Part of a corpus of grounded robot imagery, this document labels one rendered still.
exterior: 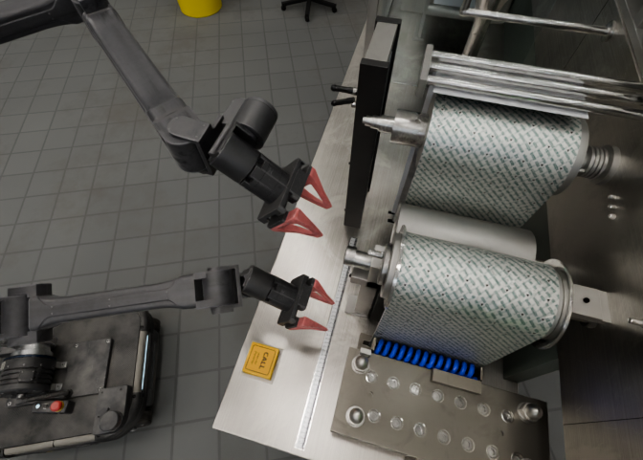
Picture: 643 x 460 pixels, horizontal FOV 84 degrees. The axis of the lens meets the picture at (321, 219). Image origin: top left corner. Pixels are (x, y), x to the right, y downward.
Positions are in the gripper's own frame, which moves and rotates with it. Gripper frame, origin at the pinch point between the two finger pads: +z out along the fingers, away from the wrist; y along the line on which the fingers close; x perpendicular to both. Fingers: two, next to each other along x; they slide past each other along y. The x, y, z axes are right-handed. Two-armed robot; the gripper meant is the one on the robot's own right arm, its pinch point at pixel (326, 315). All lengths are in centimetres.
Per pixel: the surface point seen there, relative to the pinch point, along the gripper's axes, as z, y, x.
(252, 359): -6.3, 10.7, -19.4
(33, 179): -128, -69, -200
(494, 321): 12.1, 0.5, 31.5
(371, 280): 2.0, -6.6, 11.1
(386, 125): -11.7, -29.3, 26.2
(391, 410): 15.9, 14.0, 6.2
